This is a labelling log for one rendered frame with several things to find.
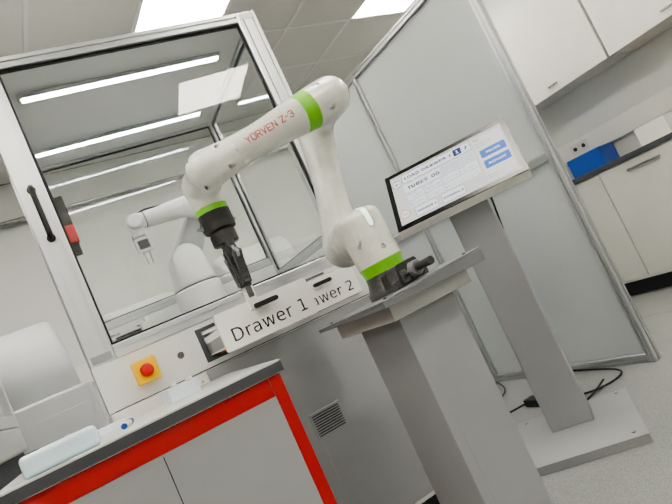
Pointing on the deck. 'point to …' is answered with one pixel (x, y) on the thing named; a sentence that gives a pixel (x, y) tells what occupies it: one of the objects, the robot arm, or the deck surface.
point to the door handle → (41, 213)
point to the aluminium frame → (21, 155)
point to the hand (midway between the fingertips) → (251, 297)
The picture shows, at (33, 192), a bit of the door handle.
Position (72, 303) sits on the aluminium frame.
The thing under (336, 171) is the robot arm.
